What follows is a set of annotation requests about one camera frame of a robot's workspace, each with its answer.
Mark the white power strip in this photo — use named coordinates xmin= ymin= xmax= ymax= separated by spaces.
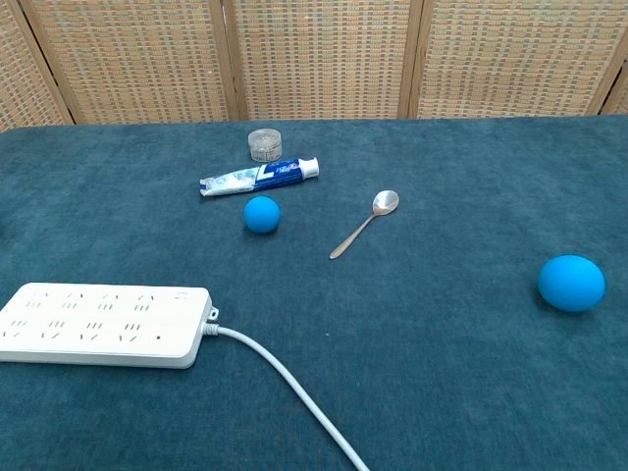
xmin=0 ymin=282 xmax=221 ymax=370

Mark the small blue ball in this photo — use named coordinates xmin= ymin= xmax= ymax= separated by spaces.
xmin=243 ymin=195 xmax=283 ymax=234

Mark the silver metal spoon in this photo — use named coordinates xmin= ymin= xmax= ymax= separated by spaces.
xmin=329 ymin=189 xmax=400 ymax=260

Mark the blue white toothpaste tube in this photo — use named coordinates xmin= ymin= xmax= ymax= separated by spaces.
xmin=198 ymin=157 xmax=321 ymax=198

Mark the clear round plastic container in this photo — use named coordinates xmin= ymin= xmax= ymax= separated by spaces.
xmin=247 ymin=129 xmax=285 ymax=163

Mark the teal table cloth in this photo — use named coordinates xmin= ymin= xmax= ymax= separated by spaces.
xmin=0 ymin=113 xmax=628 ymax=471

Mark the woven folding screen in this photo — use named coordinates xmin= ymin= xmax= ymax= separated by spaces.
xmin=0 ymin=0 xmax=628 ymax=132

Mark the large blue ball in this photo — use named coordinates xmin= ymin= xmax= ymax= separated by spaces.
xmin=537 ymin=254 xmax=607 ymax=314

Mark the white power strip cable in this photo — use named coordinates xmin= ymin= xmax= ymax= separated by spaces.
xmin=203 ymin=323 xmax=371 ymax=471

